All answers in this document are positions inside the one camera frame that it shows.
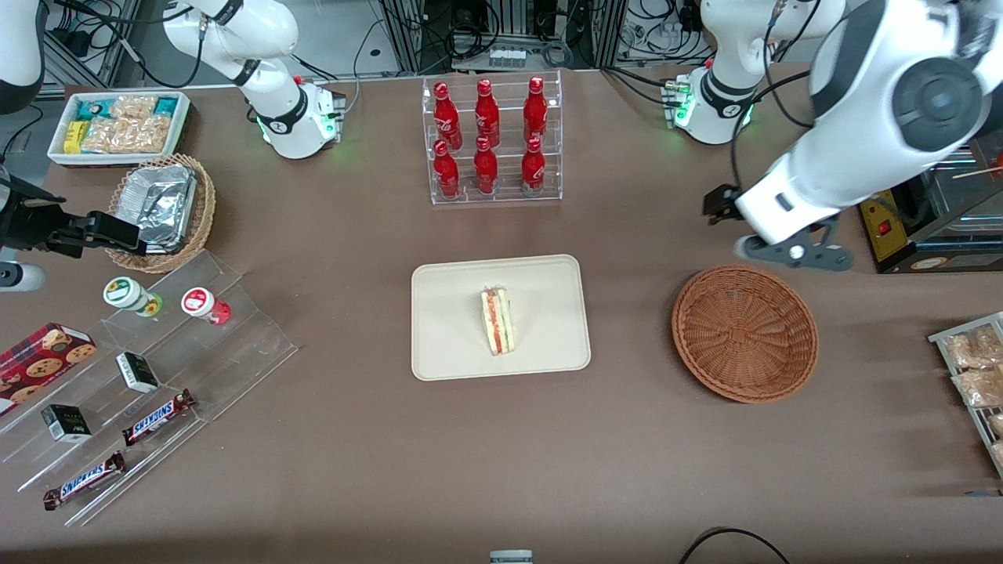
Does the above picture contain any brown snickers bar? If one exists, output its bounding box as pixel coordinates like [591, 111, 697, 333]
[121, 389, 197, 447]
[42, 450, 127, 512]

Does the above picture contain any steel food pan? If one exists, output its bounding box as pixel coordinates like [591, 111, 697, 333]
[917, 153, 1003, 228]

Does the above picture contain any aluminium foil container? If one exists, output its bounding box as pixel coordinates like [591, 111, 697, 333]
[118, 163, 198, 255]

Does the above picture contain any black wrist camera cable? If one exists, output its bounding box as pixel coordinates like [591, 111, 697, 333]
[728, 69, 814, 190]

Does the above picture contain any large clear cracker bag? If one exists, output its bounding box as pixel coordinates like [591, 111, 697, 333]
[78, 114, 174, 154]

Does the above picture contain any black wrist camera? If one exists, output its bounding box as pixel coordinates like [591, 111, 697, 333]
[702, 185, 742, 226]

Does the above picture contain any oval tan wicker basket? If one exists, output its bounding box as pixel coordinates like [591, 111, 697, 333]
[104, 153, 217, 274]

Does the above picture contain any clear acrylic stepped display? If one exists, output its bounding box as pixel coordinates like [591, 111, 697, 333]
[0, 249, 299, 527]

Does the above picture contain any beige rectangular tray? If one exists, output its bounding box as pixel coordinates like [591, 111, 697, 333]
[411, 254, 592, 382]

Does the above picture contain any black food warmer appliance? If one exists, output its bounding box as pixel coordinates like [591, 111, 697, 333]
[858, 129, 1003, 275]

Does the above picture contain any red lid white cup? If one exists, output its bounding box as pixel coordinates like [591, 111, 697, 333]
[180, 287, 232, 327]

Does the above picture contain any red cola bottle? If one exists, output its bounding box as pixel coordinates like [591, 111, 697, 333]
[475, 78, 501, 148]
[473, 136, 499, 195]
[523, 76, 549, 146]
[433, 139, 461, 199]
[521, 137, 546, 197]
[433, 81, 462, 150]

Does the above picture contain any clear acrylic bottle rack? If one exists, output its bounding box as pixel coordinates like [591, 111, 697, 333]
[422, 69, 563, 206]

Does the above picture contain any black looped cable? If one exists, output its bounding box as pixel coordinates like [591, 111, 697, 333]
[679, 528, 792, 564]

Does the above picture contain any small black box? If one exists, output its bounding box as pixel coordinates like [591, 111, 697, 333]
[41, 403, 92, 444]
[115, 351, 161, 394]

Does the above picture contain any tray of packaged snacks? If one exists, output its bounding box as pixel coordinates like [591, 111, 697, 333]
[929, 312, 1003, 479]

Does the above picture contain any triangle sandwich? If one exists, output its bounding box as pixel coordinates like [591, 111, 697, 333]
[480, 287, 514, 356]

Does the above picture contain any white snack bin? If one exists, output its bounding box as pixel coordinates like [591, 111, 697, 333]
[47, 90, 193, 168]

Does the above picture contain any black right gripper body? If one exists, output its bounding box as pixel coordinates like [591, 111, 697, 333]
[0, 180, 89, 259]

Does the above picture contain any green lid white cup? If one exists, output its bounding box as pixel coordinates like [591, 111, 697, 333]
[103, 277, 164, 318]

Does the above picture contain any red cookie box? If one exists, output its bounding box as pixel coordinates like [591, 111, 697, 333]
[0, 322, 98, 416]

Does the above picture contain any round brown wicker basket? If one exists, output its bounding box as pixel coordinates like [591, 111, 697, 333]
[671, 264, 820, 404]

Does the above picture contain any small clear cracker bag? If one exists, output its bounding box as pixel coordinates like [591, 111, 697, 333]
[110, 94, 159, 122]

